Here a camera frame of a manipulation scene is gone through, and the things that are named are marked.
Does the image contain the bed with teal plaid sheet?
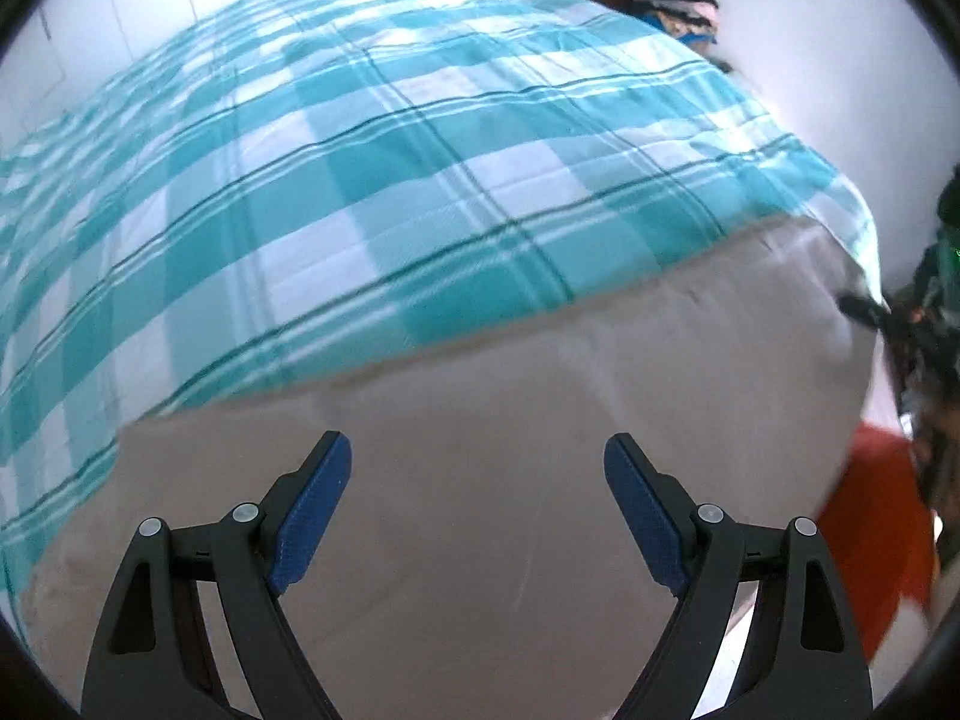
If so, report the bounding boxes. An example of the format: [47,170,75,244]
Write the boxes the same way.
[0,0,882,616]

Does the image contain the person's orange fleece clothing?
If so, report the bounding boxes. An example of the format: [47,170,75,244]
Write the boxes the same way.
[816,424,940,661]

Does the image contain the pile of clothes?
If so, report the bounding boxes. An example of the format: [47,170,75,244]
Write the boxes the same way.
[566,0,740,72]

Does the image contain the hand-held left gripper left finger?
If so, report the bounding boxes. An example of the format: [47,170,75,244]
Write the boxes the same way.
[79,431,353,720]

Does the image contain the beige pants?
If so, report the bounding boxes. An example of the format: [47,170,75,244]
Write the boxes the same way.
[22,217,890,720]

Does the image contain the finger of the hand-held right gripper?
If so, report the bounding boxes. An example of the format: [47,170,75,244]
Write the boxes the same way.
[838,292,912,338]

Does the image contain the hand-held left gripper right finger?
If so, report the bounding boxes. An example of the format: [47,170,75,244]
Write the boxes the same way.
[604,433,875,720]

